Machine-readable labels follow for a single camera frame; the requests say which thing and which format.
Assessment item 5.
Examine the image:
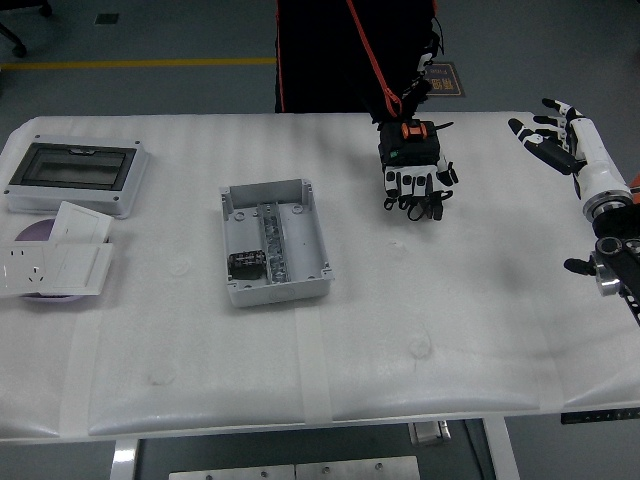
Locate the metal DIN rail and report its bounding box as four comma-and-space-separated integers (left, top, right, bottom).
257, 201, 293, 287

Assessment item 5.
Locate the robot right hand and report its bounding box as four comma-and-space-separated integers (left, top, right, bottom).
508, 97, 630, 201

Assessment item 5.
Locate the white wall socket panel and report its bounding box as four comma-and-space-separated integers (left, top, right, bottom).
0, 242, 54, 300

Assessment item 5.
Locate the grey box with dark window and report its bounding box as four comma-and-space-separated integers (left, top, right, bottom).
3, 133, 150, 220

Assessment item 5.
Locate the person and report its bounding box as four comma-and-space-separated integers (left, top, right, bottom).
273, 0, 447, 124

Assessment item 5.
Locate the black office chair base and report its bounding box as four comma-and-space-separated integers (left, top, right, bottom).
0, 0, 54, 58

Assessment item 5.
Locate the white table leg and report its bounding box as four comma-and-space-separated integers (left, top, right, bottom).
109, 438, 139, 480
482, 417, 521, 480

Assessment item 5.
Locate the black cylindrical battery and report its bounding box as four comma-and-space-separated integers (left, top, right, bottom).
228, 251, 266, 281

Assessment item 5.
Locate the white wide switch panel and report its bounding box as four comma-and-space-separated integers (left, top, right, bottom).
40, 242, 115, 296

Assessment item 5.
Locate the black label strip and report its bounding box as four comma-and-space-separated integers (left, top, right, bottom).
559, 407, 640, 426

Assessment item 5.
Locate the purple round disc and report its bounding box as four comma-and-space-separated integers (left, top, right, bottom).
13, 218, 89, 304

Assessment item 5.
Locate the grey metal floor plate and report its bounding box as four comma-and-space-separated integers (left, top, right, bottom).
168, 464, 296, 480
294, 455, 421, 480

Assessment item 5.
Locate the grey open junction box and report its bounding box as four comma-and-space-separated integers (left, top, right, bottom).
218, 177, 334, 308

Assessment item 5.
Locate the person's left gloved hand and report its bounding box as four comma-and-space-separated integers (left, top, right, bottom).
372, 117, 459, 223

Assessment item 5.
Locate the white blank switch panel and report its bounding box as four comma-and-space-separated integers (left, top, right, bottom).
48, 200, 114, 245

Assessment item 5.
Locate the white tape strip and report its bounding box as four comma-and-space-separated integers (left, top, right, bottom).
58, 312, 104, 437

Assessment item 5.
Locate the grey metal table bracket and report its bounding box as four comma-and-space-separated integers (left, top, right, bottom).
408, 421, 451, 446

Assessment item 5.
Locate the white foam table mat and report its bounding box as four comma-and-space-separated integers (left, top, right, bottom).
0, 112, 629, 441

